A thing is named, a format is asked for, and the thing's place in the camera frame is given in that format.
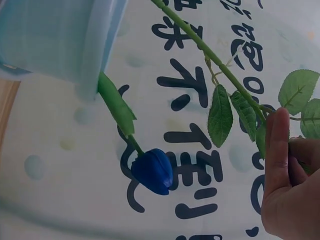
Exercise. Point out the light blue plastic container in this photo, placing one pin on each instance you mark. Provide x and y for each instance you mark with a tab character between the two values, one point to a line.
50	37

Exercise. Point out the green leafy artificial flower stem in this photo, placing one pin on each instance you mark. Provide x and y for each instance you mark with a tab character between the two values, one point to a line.
200	43

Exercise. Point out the person's right hand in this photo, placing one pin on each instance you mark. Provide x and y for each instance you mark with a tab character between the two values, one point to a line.
295	205

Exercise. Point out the person's right thumb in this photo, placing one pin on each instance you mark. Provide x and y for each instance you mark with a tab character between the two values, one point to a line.
277	140

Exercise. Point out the blue artificial tulip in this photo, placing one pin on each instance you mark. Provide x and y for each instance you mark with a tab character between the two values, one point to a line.
153	170

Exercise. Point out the person's right fingers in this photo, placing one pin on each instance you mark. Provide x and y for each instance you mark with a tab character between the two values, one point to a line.
306	160

